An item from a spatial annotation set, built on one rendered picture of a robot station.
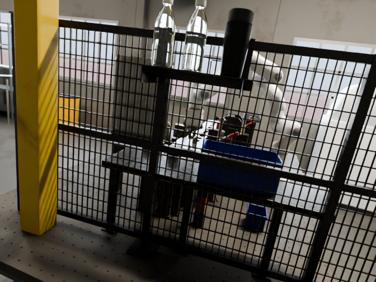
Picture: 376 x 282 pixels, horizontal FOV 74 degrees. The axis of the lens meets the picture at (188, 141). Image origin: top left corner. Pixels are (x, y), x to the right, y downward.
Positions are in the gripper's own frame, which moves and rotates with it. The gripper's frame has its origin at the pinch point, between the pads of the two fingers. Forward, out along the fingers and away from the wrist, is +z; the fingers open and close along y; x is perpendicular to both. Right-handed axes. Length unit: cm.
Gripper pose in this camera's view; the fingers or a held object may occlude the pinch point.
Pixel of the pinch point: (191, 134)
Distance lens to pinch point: 148.7
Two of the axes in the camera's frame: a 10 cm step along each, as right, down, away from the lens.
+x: -2.4, 2.1, -9.5
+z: -1.4, 9.6, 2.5
